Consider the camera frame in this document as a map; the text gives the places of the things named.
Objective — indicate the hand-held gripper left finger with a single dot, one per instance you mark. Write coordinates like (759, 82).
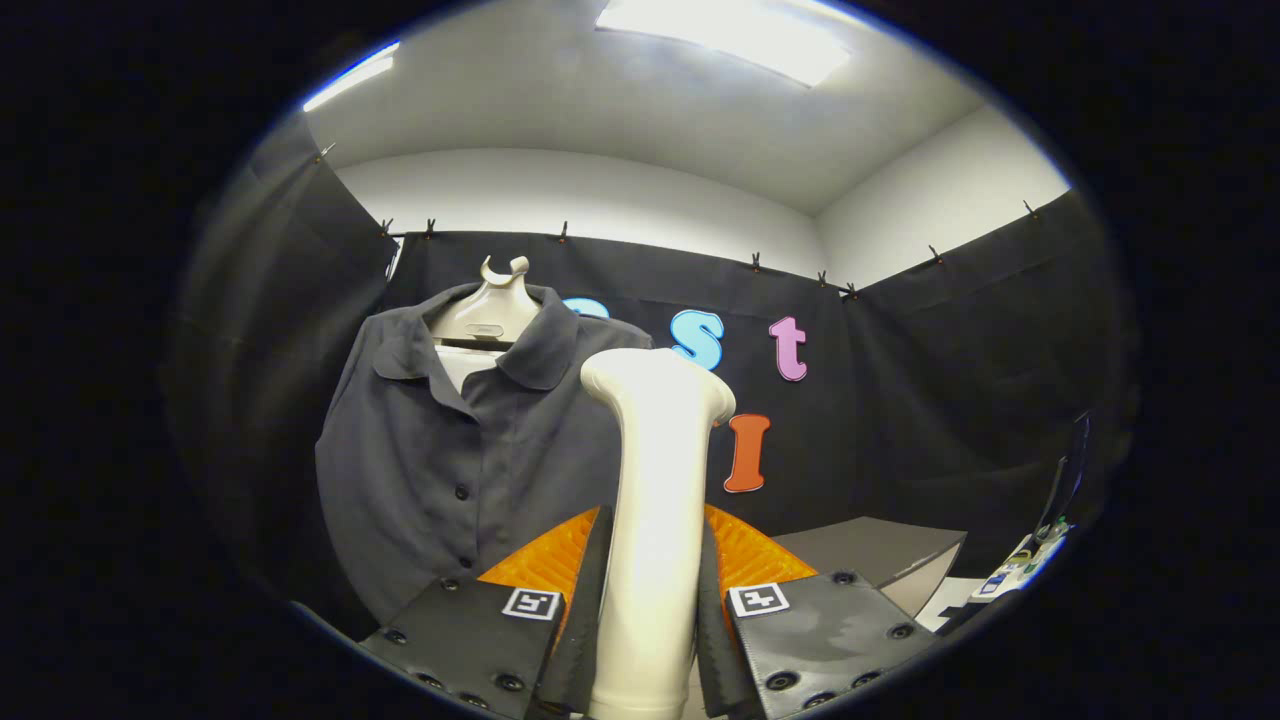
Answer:
(585, 620)

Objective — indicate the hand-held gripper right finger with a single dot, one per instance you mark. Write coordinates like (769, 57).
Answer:
(712, 630)

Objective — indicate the white garment steamer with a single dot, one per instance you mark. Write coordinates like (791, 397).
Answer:
(655, 520)

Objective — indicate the dark grey button shirt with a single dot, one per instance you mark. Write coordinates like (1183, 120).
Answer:
(420, 480)

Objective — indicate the white garment hanger form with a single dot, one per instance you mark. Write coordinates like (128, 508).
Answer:
(490, 310)

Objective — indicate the grey cabinet with dark top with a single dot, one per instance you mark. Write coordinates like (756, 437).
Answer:
(870, 550)

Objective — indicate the white side table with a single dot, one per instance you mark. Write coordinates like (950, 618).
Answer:
(945, 600)

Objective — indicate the black backdrop cloth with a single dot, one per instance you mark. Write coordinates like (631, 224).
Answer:
(920, 400)

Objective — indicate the row of black cloth clips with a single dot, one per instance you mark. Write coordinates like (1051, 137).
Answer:
(756, 262)

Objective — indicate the dark computer monitor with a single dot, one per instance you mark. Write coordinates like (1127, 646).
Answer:
(1072, 470)

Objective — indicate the narrow ceiling light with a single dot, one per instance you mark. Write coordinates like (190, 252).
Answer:
(350, 77)

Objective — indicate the large rectangular ceiling light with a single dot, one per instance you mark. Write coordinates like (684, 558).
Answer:
(730, 35)

